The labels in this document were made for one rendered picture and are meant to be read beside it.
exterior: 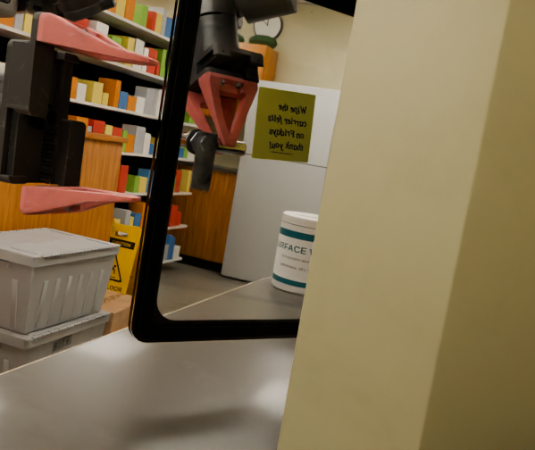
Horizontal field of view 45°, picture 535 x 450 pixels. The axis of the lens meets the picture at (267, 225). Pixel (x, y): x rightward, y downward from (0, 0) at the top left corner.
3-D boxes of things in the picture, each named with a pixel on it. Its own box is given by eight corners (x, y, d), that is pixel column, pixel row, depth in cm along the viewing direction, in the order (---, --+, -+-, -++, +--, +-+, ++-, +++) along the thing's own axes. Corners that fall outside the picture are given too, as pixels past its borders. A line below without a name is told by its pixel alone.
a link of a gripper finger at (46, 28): (132, 17, 42) (16, 8, 45) (118, 129, 42) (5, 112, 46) (181, 40, 48) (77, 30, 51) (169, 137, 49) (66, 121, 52)
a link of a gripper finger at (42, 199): (119, 126, 42) (5, 109, 46) (105, 233, 43) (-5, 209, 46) (169, 134, 49) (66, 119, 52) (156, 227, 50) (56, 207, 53)
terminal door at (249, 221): (354, 336, 82) (413, 16, 78) (128, 344, 65) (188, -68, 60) (350, 334, 83) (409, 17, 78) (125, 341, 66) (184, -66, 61)
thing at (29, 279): (113, 312, 307) (123, 244, 304) (26, 339, 251) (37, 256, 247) (42, 292, 321) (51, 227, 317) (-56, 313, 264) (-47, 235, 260)
